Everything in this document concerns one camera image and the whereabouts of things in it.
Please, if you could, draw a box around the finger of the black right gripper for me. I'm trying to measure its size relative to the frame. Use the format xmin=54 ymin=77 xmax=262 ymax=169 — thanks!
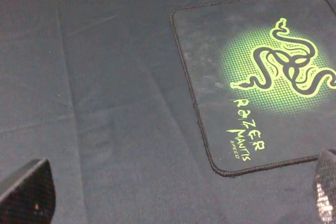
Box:
xmin=313 ymin=150 xmax=335 ymax=223

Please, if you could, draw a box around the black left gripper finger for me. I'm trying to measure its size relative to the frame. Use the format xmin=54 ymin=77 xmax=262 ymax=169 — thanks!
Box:
xmin=1 ymin=158 xmax=56 ymax=223

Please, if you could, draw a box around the black green Razer mouse pad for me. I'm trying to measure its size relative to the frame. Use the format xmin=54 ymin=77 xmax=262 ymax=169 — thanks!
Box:
xmin=170 ymin=0 xmax=335 ymax=177

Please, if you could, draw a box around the black tablecloth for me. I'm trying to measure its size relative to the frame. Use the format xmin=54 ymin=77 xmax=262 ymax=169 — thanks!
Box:
xmin=0 ymin=0 xmax=336 ymax=224

